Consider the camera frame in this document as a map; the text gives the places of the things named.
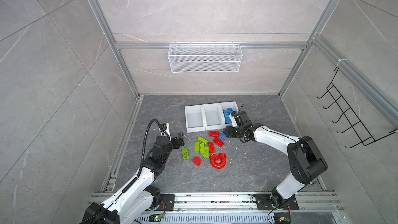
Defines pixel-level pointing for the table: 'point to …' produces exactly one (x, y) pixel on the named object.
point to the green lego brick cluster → (200, 146)
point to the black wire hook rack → (347, 112)
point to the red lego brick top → (214, 134)
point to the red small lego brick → (197, 160)
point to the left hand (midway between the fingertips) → (175, 129)
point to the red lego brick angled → (218, 142)
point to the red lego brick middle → (211, 148)
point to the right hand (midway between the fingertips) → (227, 130)
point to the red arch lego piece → (222, 157)
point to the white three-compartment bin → (209, 116)
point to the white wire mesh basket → (204, 58)
